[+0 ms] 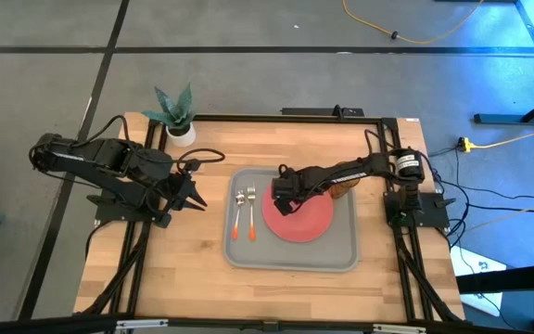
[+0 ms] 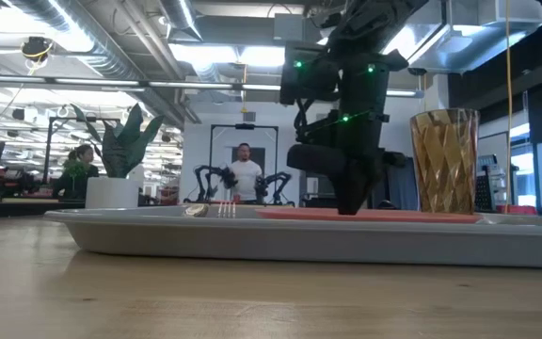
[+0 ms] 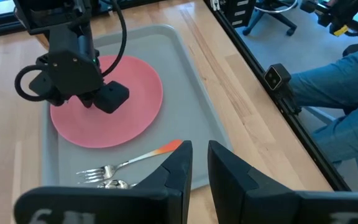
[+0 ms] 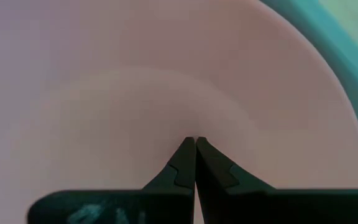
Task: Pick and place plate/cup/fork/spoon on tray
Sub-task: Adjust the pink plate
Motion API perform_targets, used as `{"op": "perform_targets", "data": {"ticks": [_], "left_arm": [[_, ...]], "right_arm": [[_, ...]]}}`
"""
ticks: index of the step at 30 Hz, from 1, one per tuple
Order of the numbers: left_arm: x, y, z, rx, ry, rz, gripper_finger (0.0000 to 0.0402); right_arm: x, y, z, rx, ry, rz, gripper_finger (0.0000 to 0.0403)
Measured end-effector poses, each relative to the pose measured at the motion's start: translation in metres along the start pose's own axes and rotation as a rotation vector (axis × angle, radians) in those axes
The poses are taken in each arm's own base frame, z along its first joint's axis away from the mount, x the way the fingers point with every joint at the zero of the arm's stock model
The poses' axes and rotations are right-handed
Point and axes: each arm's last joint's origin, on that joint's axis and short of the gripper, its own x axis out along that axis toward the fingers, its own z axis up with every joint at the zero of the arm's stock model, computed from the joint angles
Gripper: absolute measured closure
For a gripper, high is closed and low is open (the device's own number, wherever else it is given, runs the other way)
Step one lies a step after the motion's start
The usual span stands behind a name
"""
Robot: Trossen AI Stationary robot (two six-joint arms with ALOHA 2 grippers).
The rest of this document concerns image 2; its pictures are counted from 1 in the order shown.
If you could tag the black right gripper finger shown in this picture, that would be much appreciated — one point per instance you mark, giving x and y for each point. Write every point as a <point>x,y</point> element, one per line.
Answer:
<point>353,195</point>

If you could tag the red round plate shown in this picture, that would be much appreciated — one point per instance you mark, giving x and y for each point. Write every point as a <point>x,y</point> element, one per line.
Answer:
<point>393,216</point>

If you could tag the amber faceted plastic cup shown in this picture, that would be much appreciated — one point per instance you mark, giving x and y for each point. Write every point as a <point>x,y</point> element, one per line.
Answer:
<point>445,160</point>

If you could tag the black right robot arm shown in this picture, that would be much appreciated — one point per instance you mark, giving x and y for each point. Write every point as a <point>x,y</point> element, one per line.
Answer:
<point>360,28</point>

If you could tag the black background robot arm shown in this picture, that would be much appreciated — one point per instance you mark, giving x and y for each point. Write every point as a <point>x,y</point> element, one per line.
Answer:
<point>275,181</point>
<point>214,176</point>

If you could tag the grey plastic tray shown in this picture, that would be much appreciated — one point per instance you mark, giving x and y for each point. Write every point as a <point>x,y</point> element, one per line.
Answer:
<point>299,245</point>

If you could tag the person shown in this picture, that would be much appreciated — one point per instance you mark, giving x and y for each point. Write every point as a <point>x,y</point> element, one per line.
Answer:
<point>245,176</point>
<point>80,181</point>

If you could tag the black perforated rack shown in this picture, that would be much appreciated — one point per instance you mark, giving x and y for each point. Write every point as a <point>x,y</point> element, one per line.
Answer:
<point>485,193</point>

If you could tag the green succulent plant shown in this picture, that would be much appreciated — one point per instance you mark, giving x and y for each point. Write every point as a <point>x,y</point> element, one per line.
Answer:
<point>125,146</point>

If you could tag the white plant pot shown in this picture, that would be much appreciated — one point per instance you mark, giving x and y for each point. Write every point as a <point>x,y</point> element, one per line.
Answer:
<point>111,193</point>

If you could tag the small green leafy plant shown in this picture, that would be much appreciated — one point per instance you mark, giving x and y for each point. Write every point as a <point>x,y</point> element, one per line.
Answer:
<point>75,168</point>

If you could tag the black background station frame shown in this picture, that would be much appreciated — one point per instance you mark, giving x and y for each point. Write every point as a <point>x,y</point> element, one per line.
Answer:
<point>245,126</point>

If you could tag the silver ceiling air duct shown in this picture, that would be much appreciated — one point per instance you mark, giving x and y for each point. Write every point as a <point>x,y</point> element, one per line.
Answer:
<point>111,52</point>

